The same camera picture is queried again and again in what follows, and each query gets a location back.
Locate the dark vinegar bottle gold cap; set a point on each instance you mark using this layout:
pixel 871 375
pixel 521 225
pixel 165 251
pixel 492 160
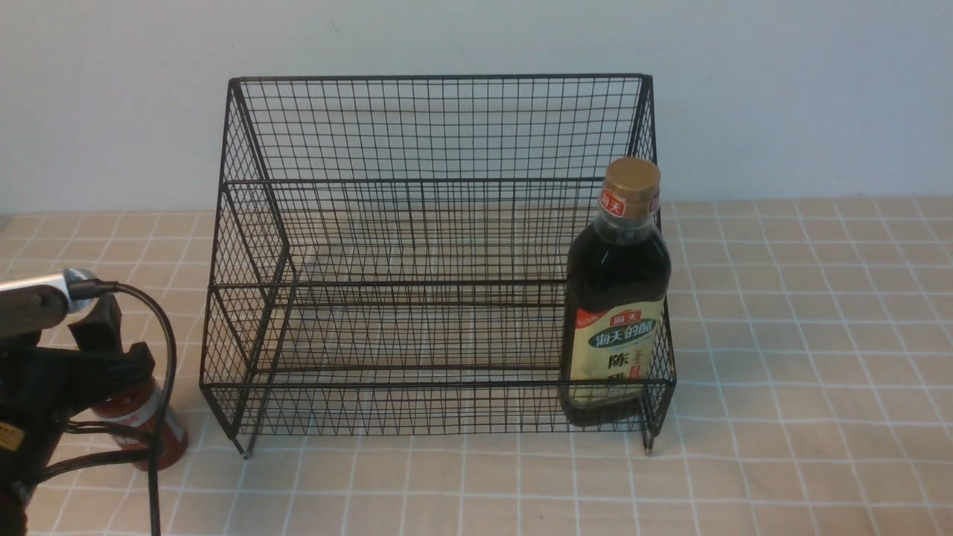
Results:
pixel 618 273

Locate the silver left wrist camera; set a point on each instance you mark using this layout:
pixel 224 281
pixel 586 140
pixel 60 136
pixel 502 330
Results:
pixel 29 305

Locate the checkered beige tablecloth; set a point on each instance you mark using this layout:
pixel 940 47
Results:
pixel 813 346

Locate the red sauce bottle yellow cap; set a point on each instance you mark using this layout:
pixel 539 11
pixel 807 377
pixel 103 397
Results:
pixel 138 407

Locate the black wire mesh shelf rack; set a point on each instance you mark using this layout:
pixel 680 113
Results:
pixel 389 256

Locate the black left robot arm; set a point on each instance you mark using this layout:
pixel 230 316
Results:
pixel 24 468

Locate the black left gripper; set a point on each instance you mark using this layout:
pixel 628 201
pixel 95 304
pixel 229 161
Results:
pixel 36 393

